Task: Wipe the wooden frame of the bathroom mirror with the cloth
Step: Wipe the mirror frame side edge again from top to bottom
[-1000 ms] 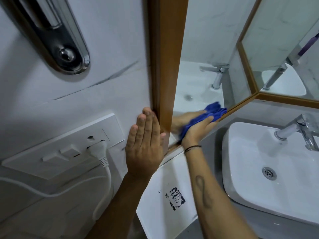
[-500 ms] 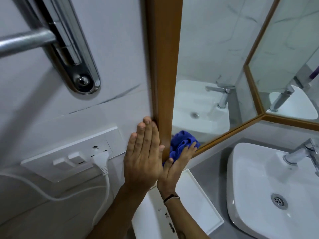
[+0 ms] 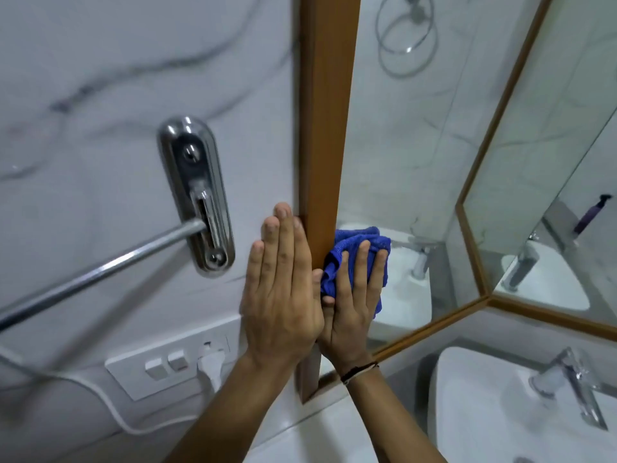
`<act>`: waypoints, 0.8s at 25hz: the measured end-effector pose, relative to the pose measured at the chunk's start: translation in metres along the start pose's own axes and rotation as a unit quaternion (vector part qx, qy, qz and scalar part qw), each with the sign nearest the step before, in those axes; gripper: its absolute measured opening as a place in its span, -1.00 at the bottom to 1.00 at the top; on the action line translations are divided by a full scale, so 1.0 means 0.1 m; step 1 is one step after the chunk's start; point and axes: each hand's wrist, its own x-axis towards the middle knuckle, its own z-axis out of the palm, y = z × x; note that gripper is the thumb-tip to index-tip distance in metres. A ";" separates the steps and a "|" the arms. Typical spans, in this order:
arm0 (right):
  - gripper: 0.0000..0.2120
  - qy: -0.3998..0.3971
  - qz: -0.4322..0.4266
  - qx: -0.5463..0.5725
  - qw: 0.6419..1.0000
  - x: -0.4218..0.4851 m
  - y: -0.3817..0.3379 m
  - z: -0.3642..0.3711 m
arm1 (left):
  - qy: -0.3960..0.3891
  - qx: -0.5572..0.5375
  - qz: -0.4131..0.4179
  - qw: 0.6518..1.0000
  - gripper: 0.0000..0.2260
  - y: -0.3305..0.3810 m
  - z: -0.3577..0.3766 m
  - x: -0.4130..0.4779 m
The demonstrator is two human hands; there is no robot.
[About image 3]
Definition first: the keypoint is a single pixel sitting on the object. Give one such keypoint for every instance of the person's left hand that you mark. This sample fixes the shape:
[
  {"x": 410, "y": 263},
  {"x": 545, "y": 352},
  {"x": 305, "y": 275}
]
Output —
[{"x": 282, "y": 303}]

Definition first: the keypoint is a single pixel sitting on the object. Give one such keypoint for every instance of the person's right hand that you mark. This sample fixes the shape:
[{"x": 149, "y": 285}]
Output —
[{"x": 349, "y": 327}]

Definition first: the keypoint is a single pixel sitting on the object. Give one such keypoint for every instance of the blue microfibre cloth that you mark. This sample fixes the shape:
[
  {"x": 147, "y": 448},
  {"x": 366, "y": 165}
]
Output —
[{"x": 352, "y": 236}]

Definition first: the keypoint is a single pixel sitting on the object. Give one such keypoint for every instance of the white tray with black print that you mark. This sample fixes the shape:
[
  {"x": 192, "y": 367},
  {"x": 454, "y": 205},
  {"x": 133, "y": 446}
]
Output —
[{"x": 318, "y": 443}]

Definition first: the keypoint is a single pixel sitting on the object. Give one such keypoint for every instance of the wooden framed mirror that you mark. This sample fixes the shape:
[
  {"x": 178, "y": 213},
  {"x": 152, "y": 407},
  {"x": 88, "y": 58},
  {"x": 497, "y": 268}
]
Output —
[{"x": 328, "y": 139}]

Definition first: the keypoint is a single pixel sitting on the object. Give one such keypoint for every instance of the white power plug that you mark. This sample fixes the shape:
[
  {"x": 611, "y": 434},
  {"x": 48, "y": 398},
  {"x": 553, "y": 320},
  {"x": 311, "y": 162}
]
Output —
[{"x": 211, "y": 364}]

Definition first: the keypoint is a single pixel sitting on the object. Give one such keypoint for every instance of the white ceramic sink basin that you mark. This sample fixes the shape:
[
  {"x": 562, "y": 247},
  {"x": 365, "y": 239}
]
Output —
[{"x": 482, "y": 419}]

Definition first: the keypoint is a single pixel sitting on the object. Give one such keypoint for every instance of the chrome towel bar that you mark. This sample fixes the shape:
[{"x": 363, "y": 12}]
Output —
[{"x": 96, "y": 279}]

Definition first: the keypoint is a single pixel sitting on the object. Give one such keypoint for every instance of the chrome sink drain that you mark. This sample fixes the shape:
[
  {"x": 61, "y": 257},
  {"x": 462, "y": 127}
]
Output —
[{"x": 524, "y": 460}]

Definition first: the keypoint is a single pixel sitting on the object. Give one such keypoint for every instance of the chrome sink faucet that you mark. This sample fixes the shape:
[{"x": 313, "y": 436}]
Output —
[{"x": 573, "y": 380}]

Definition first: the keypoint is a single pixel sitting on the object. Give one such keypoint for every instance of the white switch with red mark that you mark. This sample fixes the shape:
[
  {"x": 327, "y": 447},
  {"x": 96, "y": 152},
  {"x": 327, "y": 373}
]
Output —
[{"x": 177, "y": 361}]

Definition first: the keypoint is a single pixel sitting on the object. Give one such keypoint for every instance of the plain white rocker switch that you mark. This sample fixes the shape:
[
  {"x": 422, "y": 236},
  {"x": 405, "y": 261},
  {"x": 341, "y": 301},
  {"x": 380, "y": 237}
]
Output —
[{"x": 155, "y": 369}]

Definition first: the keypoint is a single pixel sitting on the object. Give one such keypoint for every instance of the chrome towel bar bracket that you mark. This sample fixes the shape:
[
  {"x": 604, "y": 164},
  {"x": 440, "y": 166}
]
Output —
[{"x": 193, "y": 159}]

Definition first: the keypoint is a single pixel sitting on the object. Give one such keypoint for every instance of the white switch socket panel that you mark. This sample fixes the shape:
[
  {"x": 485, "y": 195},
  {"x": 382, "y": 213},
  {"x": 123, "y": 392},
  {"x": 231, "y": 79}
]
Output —
[{"x": 127, "y": 376}]

